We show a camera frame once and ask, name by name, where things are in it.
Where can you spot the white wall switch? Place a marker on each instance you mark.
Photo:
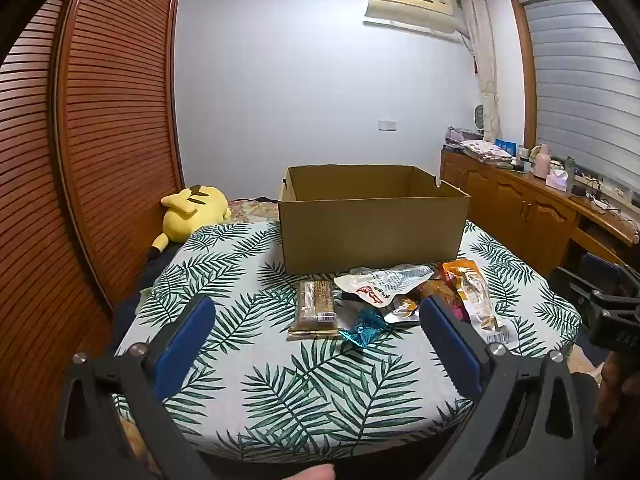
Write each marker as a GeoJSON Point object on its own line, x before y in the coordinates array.
{"type": "Point", "coordinates": [386, 125]}

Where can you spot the white red-print snack packet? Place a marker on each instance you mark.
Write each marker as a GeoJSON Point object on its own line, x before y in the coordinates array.
{"type": "Point", "coordinates": [370, 292]}

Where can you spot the cream curtain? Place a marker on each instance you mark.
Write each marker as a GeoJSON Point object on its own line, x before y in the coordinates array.
{"type": "Point", "coordinates": [487, 60]}

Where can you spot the orange snack packet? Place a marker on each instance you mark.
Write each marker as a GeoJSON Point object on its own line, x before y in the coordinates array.
{"type": "Point", "coordinates": [475, 295]}

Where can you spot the grey window blind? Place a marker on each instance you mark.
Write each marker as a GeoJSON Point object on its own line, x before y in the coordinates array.
{"type": "Point", "coordinates": [585, 95]}

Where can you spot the small silver orange-print packet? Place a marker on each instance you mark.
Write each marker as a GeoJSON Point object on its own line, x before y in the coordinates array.
{"type": "Point", "coordinates": [404, 308]}

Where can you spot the cardboard box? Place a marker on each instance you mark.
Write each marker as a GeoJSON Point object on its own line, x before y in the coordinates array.
{"type": "Point", "coordinates": [370, 225]}

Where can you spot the small white fan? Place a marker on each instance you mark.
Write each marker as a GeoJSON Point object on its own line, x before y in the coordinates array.
{"type": "Point", "coordinates": [480, 115]}

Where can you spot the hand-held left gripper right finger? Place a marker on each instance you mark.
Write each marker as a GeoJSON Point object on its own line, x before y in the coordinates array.
{"type": "Point", "coordinates": [450, 352]}

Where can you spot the pink thermos jug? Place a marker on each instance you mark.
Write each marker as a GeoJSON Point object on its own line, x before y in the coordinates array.
{"type": "Point", "coordinates": [541, 162]}

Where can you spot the pink tissue box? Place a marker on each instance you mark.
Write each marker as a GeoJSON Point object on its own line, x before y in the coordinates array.
{"type": "Point", "coordinates": [557, 181]}

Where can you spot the leaf print tablecloth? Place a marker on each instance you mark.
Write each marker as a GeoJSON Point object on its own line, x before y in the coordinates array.
{"type": "Point", "coordinates": [280, 390]}

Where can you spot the person's right hand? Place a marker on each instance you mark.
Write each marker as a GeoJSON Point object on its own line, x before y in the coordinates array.
{"type": "Point", "coordinates": [620, 390]}

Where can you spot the green bottle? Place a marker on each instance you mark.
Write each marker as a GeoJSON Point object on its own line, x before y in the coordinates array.
{"type": "Point", "coordinates": [568, 164]}

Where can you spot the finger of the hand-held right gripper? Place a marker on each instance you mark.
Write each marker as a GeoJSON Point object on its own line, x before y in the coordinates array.
{"type": "Point", "coordinates": [575, 285]}
{"type": "Point", "coordinates": [600, 265]}

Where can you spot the blue box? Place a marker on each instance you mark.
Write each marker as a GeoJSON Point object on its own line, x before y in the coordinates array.
{"type": "Point", "coordinates": [506, 147]}

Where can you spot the yellow plush toy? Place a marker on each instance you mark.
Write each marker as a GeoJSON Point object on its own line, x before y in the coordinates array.
{"type": "Point", "coordinates": [192, 210]}

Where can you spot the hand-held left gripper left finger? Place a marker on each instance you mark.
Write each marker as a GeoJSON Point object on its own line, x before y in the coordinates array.
{"type": "Point", "coordinates": [182, 347]}

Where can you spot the wooden cabinet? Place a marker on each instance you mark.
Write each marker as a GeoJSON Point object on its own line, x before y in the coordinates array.
{"type": "Point", "coordinates": [505, 210]}

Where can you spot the person's left hand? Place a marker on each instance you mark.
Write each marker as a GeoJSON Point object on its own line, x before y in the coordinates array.
{"type": "Point", "coordinates": [307, 473]}

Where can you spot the brown cake packet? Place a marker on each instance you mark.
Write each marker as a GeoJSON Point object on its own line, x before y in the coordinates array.
{"type": "Point", "coordinates": [315, 307]}

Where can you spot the purple patterned bag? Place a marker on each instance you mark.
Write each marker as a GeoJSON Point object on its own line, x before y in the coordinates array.
{"type": "Point", "coordinates": [462, 135]}

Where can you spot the wall air conditioner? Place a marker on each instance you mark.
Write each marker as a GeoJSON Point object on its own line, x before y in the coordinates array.
{"type": "Point", "coordinates": [407, 5]}

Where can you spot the white power strip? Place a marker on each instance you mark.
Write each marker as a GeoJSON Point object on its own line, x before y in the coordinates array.
{"type": "Point", "coordinates": [605, 205]}

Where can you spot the folded patterned cloth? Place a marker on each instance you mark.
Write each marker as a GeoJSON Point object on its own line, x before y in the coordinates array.
{"type": "Point", "coordinates": [485, 151]}

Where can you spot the wooden louvered wardrobe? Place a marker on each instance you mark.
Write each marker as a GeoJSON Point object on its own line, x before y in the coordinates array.
{"type": "Point", "coordinates": [100, 160]}

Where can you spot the teal candy wrapper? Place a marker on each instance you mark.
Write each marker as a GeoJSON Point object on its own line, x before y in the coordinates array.
{"type": "Point", "coordinates": [365, 331]}

